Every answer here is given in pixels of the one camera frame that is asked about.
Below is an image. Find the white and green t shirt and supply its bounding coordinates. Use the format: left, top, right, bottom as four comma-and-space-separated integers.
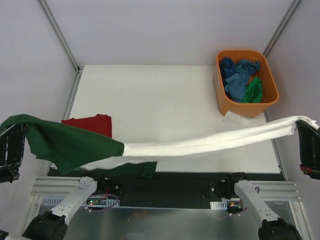
0, 114, 320, 174

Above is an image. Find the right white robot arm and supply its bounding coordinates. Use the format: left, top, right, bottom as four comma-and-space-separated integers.
225, 120, 320, 240

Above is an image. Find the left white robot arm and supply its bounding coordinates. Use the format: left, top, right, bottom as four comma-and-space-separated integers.
0, 124, 106, 240

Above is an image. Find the bright green t shirt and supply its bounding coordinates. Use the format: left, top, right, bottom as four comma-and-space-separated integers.
242, 76, 263, 104

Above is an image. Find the orange plastic bin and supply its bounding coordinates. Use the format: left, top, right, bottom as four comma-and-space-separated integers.
213, 49, 279, 118

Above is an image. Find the folded red t shirt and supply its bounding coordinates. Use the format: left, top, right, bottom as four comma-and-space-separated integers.
61, 114, 112, 138

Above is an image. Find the light blue t shirt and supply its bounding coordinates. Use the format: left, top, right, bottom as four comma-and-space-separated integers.
222, 59, 261, 103

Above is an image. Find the dark blue t shirt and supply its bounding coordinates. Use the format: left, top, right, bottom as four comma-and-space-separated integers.
219, 57, 236, 80

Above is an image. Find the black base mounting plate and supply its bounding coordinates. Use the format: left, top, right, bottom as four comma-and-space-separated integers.
87, 172, 248, 209

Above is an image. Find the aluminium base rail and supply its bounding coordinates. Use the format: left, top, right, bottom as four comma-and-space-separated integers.
30, 176, 302, 202

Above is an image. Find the left white cable duct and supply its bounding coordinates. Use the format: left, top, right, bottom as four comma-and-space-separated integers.
41, 196, 120, 208

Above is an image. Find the white cable duct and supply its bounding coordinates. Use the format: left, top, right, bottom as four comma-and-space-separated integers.
210, 201, 228, 211
41, 196, 120, 208

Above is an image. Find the right white cable duct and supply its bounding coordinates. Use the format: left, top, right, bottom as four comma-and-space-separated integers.
210, 201, 228, 211

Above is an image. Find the left aluminium frame post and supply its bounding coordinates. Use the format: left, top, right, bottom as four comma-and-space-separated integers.
37, 0, 82, 73

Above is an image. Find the aluminium frame post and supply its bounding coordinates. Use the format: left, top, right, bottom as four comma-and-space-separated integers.
37, 0, 82, 73
263, 0, 303, 58

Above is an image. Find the right aluminium frame post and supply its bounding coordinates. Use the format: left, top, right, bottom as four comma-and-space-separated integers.
263, 0, 303, 58

